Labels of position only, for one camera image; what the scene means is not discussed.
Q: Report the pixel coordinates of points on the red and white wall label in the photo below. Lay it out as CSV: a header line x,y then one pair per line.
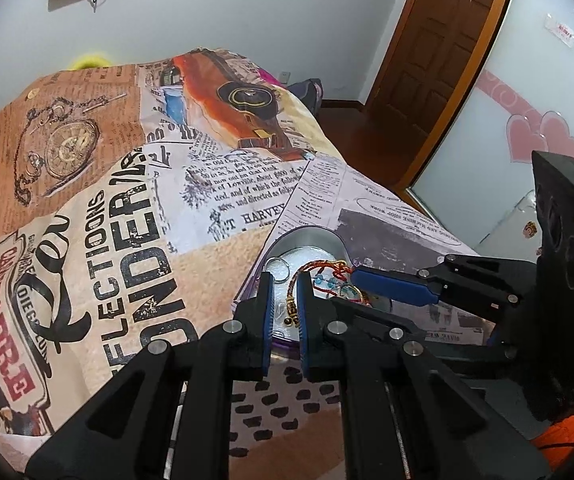
x,y
560,29

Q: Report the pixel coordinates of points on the yellow plush object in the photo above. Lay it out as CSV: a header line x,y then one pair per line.
x,y
89,61

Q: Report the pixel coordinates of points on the heart-shaped metal tin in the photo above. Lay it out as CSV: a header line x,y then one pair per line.
x,y
312,240

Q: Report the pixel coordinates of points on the newspaper printed blanket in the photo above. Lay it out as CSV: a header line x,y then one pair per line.
x,y
117,160

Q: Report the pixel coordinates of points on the orange clothing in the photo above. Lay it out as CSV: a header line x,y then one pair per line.
x,y
562,435

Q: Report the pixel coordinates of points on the dark bag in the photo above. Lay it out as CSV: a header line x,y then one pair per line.
x,y
307,92

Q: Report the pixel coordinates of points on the magenta cloth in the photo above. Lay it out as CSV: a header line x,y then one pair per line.
x,y
269,76

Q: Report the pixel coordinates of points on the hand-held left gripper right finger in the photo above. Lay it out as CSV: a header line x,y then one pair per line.
x,y
303,325

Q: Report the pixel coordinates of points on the white wall outlet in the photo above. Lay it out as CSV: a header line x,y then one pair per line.
x,y
285,78

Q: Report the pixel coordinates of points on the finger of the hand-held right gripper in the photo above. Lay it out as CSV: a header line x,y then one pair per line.
x,y
397,285
367,312

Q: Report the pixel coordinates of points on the pink swirl band sticker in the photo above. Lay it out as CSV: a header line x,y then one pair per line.
x,y
502,92

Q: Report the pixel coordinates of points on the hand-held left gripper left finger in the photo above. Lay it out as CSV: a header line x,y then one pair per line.
x,y
266,320

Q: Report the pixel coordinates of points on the white appliance with sticker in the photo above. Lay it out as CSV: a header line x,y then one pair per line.
x,y
522,220

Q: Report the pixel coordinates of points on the brown wooden door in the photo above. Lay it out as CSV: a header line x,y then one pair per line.
x,y
432,50

